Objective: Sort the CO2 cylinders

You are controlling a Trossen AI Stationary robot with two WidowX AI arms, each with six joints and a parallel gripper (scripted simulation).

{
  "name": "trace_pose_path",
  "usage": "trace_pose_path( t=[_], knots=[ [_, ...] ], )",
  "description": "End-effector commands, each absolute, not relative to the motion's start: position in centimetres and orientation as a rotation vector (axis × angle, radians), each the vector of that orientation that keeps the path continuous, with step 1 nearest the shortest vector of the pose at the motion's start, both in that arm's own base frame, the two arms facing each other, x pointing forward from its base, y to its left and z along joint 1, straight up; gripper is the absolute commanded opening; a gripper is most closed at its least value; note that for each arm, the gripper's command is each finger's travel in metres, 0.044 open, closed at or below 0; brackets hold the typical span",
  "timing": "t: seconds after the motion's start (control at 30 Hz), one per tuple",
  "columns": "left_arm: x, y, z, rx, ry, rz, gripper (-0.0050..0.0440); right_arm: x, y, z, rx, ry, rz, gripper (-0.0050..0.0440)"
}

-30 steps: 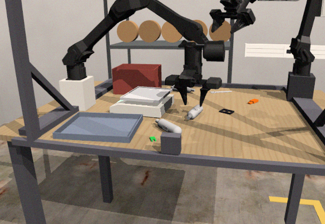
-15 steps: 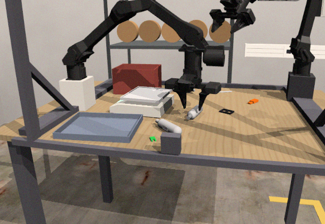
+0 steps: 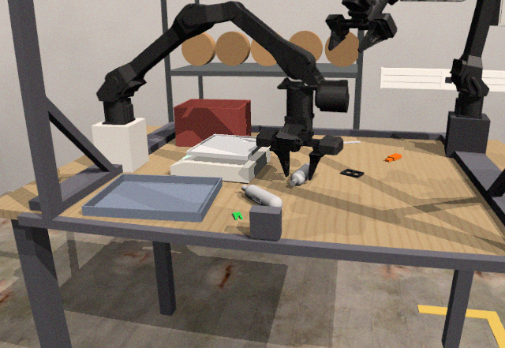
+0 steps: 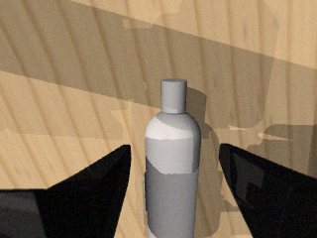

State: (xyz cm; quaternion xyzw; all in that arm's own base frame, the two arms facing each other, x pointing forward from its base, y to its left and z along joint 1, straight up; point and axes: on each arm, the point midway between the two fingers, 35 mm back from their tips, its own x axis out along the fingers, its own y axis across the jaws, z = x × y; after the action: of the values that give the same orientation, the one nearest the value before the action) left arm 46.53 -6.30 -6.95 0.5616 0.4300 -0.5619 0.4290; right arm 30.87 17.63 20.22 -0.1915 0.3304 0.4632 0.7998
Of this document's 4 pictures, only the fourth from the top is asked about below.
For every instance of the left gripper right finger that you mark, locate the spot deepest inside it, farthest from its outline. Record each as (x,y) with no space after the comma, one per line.
(275,201)

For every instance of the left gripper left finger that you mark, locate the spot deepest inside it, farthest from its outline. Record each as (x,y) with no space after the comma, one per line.
(85,205)

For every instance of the grey bottle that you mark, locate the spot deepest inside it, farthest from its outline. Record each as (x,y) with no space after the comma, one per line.
(172,144)

